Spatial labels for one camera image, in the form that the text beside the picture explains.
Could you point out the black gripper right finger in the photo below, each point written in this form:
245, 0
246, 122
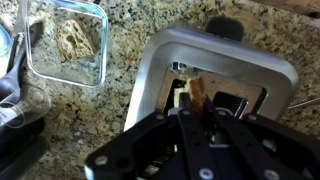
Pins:
266, 146

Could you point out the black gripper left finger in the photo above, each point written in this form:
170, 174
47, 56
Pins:
133, 146

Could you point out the sourdough bread slice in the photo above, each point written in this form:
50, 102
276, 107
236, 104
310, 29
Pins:
197, 91
73, 40

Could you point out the stainless steel two-slot toaster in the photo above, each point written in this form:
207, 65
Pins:
213, 56

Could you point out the clear drinking glass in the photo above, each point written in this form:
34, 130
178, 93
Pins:
36, 103

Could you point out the short black pepper mill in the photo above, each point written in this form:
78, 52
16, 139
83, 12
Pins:
20, 166

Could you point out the square clear glass container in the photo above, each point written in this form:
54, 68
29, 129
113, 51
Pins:
46, 66

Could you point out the black plastic utensil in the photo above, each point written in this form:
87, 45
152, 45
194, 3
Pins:
13, 80

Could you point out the blue-rimmed clear container lid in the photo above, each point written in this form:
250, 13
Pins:
3, 40

